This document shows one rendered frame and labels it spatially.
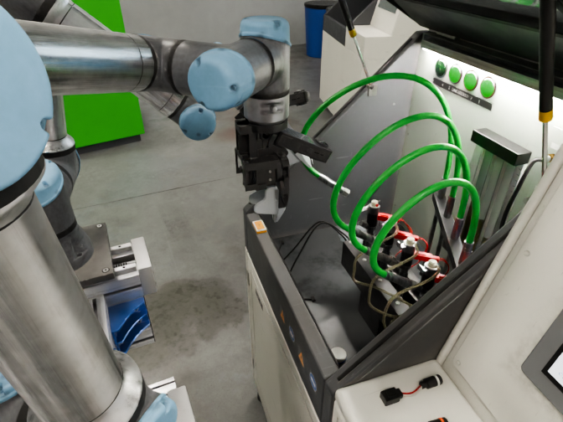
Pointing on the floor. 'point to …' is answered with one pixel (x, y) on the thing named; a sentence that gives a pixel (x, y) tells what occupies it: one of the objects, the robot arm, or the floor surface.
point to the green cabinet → (79, 112)
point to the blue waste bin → (315, 12)
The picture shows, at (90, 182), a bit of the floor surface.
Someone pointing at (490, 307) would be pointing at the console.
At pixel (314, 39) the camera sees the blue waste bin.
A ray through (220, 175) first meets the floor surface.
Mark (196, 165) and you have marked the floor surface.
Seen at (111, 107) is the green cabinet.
